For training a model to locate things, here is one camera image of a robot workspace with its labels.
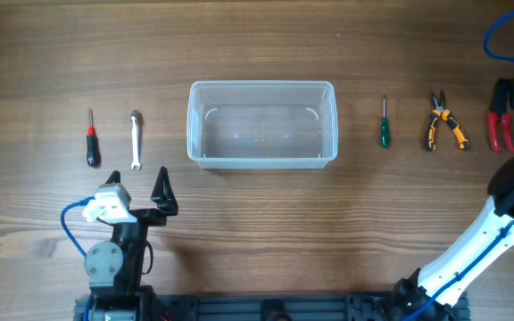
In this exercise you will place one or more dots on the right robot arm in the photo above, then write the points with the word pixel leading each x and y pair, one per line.
pixel 431 292

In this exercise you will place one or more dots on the clear plastic container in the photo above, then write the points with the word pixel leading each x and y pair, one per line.
pixel 262 124

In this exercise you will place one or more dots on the orange black needle-nose pliers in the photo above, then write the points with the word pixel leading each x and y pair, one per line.
pixel 441 113

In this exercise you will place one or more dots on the red handle snips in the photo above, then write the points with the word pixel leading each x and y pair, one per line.
pixel 499 117

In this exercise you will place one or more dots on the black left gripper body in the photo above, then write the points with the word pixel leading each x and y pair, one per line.
pixel 134 236

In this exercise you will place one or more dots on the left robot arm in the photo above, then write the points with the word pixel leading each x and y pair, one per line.
pixel 115 267

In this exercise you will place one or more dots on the black red-collar screwdriver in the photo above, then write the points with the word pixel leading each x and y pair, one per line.
pixel 93 153

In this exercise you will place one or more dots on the green handle screwdriver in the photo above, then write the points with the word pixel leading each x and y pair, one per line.
pixel 384 130

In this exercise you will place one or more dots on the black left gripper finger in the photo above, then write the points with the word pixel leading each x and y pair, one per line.
pixel 162 194
pixel 114 178

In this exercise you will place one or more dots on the silver combination wrench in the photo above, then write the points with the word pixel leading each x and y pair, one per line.
pixel 135 132

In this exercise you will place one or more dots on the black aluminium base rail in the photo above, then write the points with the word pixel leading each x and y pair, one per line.
pixel 354 306

